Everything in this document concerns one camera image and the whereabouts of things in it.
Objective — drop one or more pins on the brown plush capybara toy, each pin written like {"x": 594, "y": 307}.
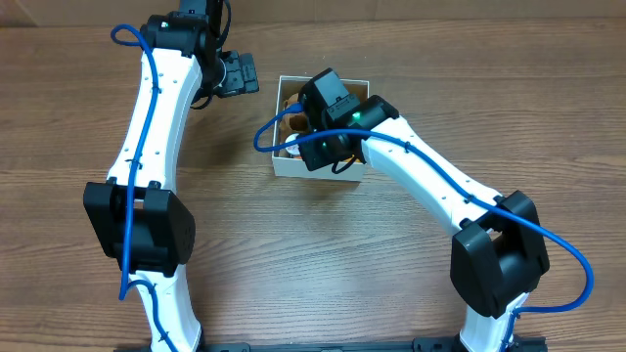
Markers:
{"x": 292, "y": 122}

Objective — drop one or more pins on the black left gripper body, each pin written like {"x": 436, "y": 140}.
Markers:
{"x": 240, "y": 74}

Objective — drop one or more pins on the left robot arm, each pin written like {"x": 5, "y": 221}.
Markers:
{"x": 136, "y": 214}

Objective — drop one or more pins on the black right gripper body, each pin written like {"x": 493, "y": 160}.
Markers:
{"x": 307, "y": 105}

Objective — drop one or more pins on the white cardboard box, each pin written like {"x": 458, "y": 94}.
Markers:
{"x": 286, "y": 166}

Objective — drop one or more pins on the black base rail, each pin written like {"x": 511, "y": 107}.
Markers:
{"x": 422, "y": 344}

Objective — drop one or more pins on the small wooden rattle drum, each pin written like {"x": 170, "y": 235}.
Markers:
{"x": 292, "y": 151}

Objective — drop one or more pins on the yellow rubber toy animal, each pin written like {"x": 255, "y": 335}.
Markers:
{"x": 358, "y": 159}

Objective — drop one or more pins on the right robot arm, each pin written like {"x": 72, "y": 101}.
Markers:
{"x": 495, "y": 261}

